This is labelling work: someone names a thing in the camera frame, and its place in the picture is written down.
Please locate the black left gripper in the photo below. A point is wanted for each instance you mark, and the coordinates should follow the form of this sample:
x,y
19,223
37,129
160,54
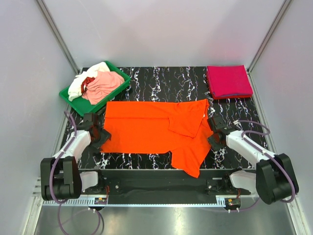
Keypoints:
x,y
104,136

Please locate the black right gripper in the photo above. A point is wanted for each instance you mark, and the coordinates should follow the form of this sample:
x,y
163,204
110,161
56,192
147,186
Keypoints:
x,y
214,146

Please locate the orange t-shirt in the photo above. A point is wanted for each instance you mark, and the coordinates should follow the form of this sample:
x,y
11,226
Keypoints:
x,y
144,127

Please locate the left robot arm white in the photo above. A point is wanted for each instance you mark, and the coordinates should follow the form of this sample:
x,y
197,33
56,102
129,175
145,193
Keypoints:
x,y
66,166

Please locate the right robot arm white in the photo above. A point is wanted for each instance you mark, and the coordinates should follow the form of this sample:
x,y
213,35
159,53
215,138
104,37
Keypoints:
x,y
274,177

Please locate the green plastic tray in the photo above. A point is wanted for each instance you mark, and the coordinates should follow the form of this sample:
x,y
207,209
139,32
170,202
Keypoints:
x,y
82,106

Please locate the white t-shirt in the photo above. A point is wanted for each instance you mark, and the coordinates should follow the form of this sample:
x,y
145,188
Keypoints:
x,y
77,87

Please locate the pink t-shirt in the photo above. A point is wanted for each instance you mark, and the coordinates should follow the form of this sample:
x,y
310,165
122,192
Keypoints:
x,y
102,86

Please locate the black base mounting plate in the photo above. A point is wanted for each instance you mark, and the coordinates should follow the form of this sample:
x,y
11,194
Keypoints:
x,y
166,173

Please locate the folded blue t-shirt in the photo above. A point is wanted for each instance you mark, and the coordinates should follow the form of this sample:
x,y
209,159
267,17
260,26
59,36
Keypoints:
x,y
224,96

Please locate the red black patterned t-shirt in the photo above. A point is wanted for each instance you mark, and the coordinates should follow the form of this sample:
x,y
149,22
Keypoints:
x,y
85,83

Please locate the folded red t-shirt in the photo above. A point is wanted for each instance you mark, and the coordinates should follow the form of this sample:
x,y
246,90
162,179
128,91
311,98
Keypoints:
x,y
222,87

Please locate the folded magenta t-shirt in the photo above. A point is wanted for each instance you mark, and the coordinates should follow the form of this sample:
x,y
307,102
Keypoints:
x,y
226,71

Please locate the aluminium front rail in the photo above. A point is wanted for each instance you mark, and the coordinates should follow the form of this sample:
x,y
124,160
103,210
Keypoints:
x,y
159,192

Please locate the aluminium corner post left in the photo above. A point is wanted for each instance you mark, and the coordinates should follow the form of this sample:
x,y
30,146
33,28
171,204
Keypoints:
x,y
56,33

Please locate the aluminium corner post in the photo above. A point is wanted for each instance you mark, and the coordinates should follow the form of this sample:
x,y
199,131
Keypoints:
x,y
56,33
272,29

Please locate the aluminium corner post right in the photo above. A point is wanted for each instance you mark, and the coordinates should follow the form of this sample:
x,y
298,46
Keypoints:
x,y
272,29

